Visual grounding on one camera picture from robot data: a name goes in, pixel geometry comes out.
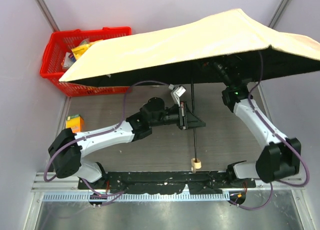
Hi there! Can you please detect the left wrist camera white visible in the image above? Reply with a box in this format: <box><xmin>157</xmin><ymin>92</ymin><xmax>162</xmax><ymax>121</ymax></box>
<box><xmin>168</xmin><ymin>84</ymin><xmax>186</xmax><ymax>106</ymax></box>

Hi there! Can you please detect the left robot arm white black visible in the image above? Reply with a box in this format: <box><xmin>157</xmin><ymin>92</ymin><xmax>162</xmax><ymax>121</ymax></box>
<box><xmin>48</xmin><ymin>97</ymin><xmax>206</xmax><ymax>183</ymax></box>

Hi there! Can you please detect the orange juice carton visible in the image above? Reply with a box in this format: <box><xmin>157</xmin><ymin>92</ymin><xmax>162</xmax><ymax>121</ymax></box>
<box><xmin>65</xmin><ymin>114</ymin><xmax>85</xmax><ymax>133</ymax></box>

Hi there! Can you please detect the red plastic shopping basket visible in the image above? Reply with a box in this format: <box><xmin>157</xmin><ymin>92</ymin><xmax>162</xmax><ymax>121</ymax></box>
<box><xmin>39</xmin><ymin>26</ymin><xmax>132</xmax><ymax>97</ymax></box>

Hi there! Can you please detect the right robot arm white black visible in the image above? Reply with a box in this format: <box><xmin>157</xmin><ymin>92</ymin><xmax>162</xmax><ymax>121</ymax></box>
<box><xmin>212</xmin><ymin>62</ymin><xmax>301</xmax><ymax>183</ymax></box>

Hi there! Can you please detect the grey small box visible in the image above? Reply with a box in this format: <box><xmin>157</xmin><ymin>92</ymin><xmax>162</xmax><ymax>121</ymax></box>
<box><xmin>61</xmin><ymin>52</ymin><xmax>76</xmax><ymax>70</ymax></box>

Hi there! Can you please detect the beige and black umbrella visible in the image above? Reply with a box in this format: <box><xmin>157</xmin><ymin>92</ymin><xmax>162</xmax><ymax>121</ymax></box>
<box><xmin>58</xmin><ymin>8</ymin><xmax>320</xmax><ymax>173</ymax></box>

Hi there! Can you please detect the yellow chips bag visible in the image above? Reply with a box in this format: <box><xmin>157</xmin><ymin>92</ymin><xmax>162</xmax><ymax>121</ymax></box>
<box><xmin>71</xmin><ymin>38</ymin><xmax>102</xmax><ymax>61</ymax></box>

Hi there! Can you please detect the white slotted cable duct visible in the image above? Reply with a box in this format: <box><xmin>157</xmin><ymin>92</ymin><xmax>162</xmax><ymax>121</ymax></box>
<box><xmin>42</xmin><ymin>191</ymin><xmax>230</xmax><ymax>202</ymax></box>

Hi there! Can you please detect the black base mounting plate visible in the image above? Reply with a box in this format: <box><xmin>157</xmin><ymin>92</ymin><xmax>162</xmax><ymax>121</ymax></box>
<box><xmin>93</xmin><ymin>170</ymin><xmax>256</xmax><ymax>195</ymax></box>

